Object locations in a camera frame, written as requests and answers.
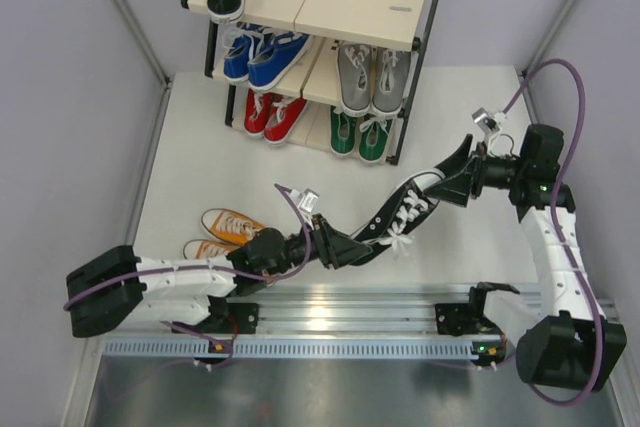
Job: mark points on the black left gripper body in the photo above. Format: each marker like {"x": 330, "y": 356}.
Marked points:
{"x": 317, "y": 244}

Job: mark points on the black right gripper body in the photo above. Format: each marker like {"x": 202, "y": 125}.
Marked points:
{"x": 492, "y": 171}

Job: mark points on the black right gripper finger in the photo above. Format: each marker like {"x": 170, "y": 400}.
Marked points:
{"x": 455, "y": 190}
{"x": 458, "y": 159}

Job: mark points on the green sneaker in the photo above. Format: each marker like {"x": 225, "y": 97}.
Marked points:
{"x": 342, "y": 132}
{"x": 375, "y": 133}

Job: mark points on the orange sneaker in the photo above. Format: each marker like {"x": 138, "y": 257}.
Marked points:
{"x": 230, "y": 226}
{"x": 204, "y": 249}

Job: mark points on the grey sneaker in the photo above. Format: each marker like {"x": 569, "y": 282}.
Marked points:
{"x": 392, "y": 70}
{"x": 353, "y": 65}

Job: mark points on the red sneaker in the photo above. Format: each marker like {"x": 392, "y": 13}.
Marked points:
{"x": 286, "y": 112}
{"x": 257, "y": 112}

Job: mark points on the blue sneaker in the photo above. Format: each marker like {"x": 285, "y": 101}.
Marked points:
{"x": 280, "y": 53}
{"x": 243, "y": 43}

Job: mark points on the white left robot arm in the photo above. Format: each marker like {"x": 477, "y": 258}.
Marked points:
{"x": 120, "y": 290}

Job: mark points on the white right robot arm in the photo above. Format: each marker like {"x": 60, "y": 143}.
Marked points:
{"x": 568, "y": 343}

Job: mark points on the beige three-tier shoe shelf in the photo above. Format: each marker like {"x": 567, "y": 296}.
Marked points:
{"x": 402, "y": 25}

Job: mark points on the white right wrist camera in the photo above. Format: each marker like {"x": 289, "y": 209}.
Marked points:
{"x": 490, "y": 123}

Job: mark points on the aluminium mounting rail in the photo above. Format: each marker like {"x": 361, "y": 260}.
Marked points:
{"x": 477, "y": 326}

